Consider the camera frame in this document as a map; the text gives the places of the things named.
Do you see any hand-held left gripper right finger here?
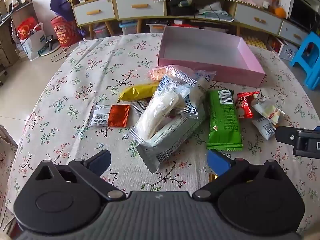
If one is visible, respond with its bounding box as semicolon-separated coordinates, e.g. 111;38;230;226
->
192;150;285;202

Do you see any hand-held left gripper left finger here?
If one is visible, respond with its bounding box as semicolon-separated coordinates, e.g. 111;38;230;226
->
34;149;127;201

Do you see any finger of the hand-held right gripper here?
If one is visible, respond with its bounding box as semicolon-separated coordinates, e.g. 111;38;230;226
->
275;126;299;147

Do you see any orange and white snack packet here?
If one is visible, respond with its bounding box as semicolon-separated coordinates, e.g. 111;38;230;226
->
87;104;131;128

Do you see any red candy packet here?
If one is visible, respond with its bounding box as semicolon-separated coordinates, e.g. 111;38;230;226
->
236;91;260;119

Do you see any blue label roll packet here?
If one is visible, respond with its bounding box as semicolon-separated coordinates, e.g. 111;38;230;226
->
175;70;217;119

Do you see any clear white bread packet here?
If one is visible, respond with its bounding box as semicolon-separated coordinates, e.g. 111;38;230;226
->
129;75;198;147

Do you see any yellow snack packet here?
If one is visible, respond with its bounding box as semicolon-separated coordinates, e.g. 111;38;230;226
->
117;81;160;103

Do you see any pink cracker packet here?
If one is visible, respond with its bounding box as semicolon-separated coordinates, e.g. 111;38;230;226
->
146;65;198;86

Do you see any pink cardboard box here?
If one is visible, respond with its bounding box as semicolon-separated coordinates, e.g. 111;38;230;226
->
157;25;266;88

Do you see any small white snack packet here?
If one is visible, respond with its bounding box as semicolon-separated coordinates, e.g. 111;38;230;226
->
251;117;277;141

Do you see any small cream cake packet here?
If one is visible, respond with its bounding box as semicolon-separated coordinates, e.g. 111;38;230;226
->
251;99;285;126

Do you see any green snack packet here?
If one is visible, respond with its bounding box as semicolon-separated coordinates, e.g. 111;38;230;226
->
206;89;243;152

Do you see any grey snack packet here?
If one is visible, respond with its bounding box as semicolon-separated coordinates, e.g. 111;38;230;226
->
136;115;206;174

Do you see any small brown and white packet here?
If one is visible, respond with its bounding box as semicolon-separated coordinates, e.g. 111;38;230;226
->
130;100;151;117

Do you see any blue plastic stool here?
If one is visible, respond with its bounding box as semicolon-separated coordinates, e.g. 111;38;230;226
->
290;31;320;90

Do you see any floral tablecloth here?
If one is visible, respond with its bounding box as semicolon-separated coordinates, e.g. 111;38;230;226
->
5;34;320;233

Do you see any white patterned box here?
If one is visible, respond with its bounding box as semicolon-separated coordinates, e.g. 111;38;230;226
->
269;36;299;61

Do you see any yellow egg tray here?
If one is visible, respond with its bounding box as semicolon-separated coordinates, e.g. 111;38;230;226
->
244;36;267;48

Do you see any white drawer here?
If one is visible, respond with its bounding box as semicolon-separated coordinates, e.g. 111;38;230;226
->
73;0;116;27
235;4;283;35
115;0;165;20
279;21;309;45

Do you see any black microwave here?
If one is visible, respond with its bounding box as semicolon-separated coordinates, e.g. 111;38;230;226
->
288;0;320;30

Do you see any clear storage bin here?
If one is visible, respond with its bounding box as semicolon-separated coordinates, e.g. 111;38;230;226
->
94;24;111;38
146;22;167;33

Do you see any white paper bag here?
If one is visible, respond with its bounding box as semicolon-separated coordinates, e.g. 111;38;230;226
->
19;22;48;61

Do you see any red printed bag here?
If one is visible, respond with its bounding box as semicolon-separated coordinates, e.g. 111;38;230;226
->
51;16;81;47

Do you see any blue lid storage bin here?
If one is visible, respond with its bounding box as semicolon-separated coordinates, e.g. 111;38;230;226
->
119;20;143;35

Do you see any pile of white papers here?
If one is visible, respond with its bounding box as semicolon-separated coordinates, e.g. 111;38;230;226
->
197;2;235;22

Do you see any wooden cabinet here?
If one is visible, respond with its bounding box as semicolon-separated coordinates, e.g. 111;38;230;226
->
65;0;313;46

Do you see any red gift bag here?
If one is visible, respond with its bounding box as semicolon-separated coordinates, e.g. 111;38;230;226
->
16;17;39;40

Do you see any purple hat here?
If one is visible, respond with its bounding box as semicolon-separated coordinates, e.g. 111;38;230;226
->
50;0;75;22

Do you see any wooden shelf unit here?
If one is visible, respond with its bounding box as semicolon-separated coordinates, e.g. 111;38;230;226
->
0;0;40;65

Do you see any black cable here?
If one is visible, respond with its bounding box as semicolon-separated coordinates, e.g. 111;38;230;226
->
51;45;70;63

